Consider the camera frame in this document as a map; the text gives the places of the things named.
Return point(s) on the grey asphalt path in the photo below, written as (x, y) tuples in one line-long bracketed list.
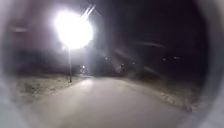
[(106, 103)]

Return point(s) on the street lamp pole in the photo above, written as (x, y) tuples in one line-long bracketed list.
[(70, 66)]

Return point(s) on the pale gravel verge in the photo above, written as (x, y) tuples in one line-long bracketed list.
[(163, 91)]

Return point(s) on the dry grass verge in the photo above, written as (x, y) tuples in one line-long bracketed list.
[(40, 86)]

